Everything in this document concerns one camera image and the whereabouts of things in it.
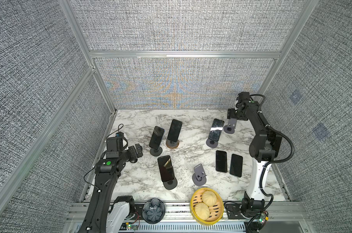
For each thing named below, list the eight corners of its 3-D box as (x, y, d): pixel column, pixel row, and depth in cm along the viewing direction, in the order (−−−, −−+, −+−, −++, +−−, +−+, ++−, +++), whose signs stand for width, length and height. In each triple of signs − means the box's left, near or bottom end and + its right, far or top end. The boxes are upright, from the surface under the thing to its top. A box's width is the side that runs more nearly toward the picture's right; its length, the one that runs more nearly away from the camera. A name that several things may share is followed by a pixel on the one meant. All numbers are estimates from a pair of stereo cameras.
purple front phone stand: (192, 185, 84) (194, 179, 75) (191, 171, 89) (193, 163, 81) (204, 185, 84) (207, 179, 75) (202, 171, 89) (205, 163, 81)
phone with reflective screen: (207, 143, 102) (211, 129, 90) (209, 132, 108) (214, 118, 96) (216, 146, 101) (222, 132, 88) (218, 134, 107) (224, 120, 95)
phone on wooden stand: (168, 143, 102) (167, 129, 88) (173, 133, 107) (173, 118, 94) (176, 147, 100) (177, 132, 87) (181, 136, 106) (182, 121, 92)
